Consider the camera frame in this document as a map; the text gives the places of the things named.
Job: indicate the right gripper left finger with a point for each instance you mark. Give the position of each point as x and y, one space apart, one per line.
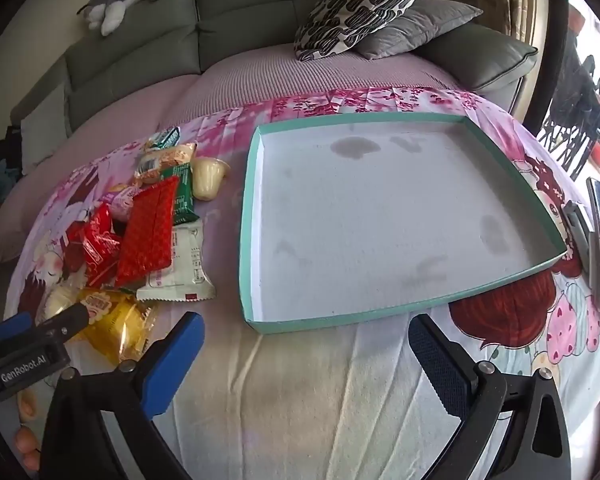
162 369

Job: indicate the dark green snack packet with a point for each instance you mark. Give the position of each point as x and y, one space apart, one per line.
184 202

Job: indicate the green white corn snack packet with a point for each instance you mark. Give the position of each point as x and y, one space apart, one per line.
167 138

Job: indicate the black white patterned pillow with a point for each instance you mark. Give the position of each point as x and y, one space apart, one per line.
336 26

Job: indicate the orange beige snack packet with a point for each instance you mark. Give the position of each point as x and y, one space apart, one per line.
152 164

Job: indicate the grey green sofa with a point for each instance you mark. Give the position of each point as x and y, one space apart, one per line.
176 60

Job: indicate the yellow jelly cup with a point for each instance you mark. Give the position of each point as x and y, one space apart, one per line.
208 175

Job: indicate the red snack bag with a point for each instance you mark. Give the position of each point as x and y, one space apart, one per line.
94 244

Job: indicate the pink cartoon print blanket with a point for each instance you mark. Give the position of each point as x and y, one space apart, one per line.
352 401

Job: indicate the light grey sofa cushion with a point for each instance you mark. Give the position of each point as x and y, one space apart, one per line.
44 130

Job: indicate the white printed snack packet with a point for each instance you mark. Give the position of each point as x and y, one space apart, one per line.
184 280

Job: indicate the teal shallow cardboard tray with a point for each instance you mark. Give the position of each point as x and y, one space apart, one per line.
348 218

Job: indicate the folding chair on balcony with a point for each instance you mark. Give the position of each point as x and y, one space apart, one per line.
571 127

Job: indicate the plain grey pillow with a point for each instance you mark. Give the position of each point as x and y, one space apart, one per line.
423 21

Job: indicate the clear bag round pastry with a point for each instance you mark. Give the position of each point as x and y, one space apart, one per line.
58 299

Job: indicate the red snack packet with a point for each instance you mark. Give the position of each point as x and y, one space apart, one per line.
146 246

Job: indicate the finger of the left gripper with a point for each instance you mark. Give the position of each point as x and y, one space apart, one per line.
67 323
15 325

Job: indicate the yellow cake snack packet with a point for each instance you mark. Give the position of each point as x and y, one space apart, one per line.
119 325

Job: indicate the dark clothes pile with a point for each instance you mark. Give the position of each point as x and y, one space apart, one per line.
10 160

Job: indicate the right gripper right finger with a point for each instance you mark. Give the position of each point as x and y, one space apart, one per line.
449 368

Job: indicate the pink snack packet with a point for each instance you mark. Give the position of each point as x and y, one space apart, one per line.
120 198

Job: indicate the grey phone stand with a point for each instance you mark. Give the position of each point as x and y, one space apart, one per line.
581 228

